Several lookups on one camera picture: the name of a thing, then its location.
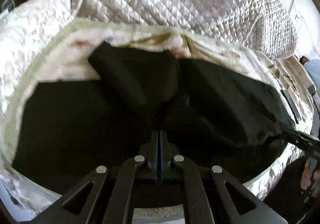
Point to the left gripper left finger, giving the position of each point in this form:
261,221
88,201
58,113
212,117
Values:
106,192

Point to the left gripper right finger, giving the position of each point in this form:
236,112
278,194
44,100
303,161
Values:
208,195

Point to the black pants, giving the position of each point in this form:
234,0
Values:
212,114

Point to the right hand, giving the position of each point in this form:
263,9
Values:
307,174

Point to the floral plush blanket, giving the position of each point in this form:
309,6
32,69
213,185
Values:
68,52

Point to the pink quilted bedspread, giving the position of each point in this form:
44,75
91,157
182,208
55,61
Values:
263,25

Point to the white floral comforter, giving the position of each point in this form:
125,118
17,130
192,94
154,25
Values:
26,33

